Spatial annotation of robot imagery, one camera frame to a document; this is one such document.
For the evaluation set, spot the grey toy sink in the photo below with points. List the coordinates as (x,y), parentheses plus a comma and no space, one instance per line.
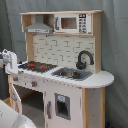
(72,74)

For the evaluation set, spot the right stove knob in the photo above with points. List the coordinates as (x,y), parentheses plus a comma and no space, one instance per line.
(34,84)

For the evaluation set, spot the black toy stovetop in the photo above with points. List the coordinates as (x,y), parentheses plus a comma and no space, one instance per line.
(37,66)

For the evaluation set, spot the white oven door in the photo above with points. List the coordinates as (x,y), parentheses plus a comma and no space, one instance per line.
(16,99)

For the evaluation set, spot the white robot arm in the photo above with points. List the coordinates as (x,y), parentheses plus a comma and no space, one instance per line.
(9,118)

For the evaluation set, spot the black toy faucet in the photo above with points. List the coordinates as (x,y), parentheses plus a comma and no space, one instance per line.
(81,64)

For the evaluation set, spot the grey range hood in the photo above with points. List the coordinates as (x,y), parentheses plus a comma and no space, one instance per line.
(41,24)

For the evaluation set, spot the grey cabinet door handle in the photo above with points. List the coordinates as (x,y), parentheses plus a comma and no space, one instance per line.
(48,109)

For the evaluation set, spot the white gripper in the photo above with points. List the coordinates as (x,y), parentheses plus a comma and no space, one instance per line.
(8,60)

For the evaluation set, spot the toy microwave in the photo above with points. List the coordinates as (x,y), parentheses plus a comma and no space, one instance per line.
(73,23)

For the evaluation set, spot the wooden toy kitchen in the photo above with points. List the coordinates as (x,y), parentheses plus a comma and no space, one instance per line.
(87,97)

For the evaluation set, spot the grey ice dispenser panel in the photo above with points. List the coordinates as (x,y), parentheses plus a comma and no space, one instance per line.
(62,106)

